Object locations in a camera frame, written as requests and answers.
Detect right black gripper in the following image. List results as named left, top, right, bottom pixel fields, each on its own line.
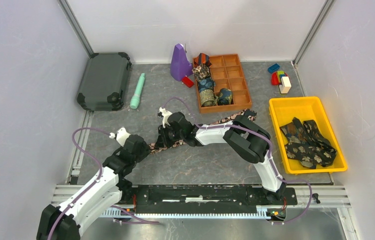
left=155, top=123, right=185, bottom=149

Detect black pink rose tie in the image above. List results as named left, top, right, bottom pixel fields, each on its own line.
left=149, top=108, right=257, bottom=154

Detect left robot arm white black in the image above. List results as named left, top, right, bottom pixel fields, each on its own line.
left=36, top=133, right=151, bottom=240

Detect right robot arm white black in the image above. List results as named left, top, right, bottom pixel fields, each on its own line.
left=154, top=108, right=286, bottom=204

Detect dark paisley ties in bin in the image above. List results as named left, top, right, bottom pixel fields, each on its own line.
left=279, top=117, right=338, bottom=169

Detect rolled olive patterned tie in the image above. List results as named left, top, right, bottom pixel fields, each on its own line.
left=199, top=89, right=217, bottom=107

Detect mint green flashlight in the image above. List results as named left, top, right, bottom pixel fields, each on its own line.
left=129, top=73, right=146, bottom=110

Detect small red block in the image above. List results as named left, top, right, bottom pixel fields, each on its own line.
left=181, top=76, right=194, bottom=88

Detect rolled blue patterned tie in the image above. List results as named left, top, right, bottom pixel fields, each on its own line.
left=197, top=77, right=216, bottom=93

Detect rolled navy gold tie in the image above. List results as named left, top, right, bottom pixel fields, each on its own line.
left=217, top=88, right=233, bottom=106

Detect rolled brown floral tie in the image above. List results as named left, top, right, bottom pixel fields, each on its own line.
left=192, top=64, right=211, bottom=81

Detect purple metronome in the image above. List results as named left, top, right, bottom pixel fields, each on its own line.
left=170, top=43, right=193, bottom=82

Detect dark green suitcase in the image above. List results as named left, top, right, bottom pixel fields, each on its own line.
left=76, top=52, right=132, bottom=111

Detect rolled orange black tie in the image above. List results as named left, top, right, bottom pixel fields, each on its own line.
left=194, top=52, right=212, bottom=67

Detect orange compartment tray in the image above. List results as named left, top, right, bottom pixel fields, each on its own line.
left=196, top=53, right=253, bottom=114

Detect yellow plastic bin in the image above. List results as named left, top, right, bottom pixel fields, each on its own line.
left=269, top=96, right=348, bottom=175

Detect blue toy brick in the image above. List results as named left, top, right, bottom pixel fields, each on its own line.
left=267, top=63, right=280, bottom=74

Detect colourful toy block stack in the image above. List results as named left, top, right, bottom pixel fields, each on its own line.
left=270, top=70, right=292, bottom=94

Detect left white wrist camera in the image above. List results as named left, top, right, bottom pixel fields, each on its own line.
left=108, top=127, right=131, bottom=147

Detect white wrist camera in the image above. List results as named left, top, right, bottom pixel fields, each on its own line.
left=157, top=107, right=173, bottom=128
left=108, top=127, right=131, bottom=147

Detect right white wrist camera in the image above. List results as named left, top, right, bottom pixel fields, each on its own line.
left=157, top=107, right=173, bottom=128

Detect aluminium rail frame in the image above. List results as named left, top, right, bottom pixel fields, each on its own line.
left=51, top=185, right=352, bottom=221

